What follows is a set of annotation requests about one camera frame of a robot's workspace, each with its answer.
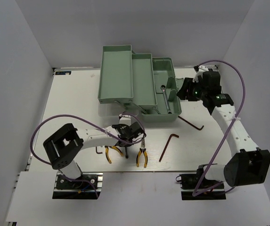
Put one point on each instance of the yellow pliers centre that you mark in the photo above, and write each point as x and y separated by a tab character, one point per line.
142	151

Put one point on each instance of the green toolbox with clear lid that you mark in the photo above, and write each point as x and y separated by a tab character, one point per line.
131	82

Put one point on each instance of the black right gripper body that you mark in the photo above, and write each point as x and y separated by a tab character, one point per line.
195	91

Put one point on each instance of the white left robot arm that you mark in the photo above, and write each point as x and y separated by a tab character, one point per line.
63	146

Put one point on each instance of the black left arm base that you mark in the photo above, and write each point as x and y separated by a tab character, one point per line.
88	187

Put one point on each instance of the large silver ratchet wrench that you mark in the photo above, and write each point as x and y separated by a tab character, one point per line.
163	89

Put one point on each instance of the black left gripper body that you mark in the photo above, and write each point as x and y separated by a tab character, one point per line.
128	145

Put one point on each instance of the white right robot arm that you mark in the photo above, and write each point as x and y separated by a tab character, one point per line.
249	164

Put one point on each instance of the long brown hex key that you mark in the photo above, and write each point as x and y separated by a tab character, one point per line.
166	145

